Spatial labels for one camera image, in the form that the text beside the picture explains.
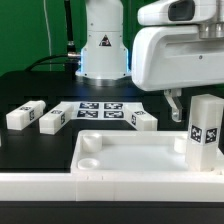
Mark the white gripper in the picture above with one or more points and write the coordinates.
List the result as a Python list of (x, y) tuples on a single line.
[(175, 57)]

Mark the white desk top tray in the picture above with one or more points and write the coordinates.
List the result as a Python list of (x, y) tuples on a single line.
[(130, 151)]

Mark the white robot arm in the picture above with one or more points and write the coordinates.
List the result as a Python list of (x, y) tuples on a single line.
[(105, 59)]

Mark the marker tag sheet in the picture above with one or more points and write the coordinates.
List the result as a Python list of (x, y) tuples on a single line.
[(101, 110)]

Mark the white L-shaped fence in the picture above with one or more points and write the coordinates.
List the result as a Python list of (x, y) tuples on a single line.
[(192, 186)]

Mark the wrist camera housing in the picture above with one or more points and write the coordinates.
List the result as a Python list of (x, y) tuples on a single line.
[(164, 12)]

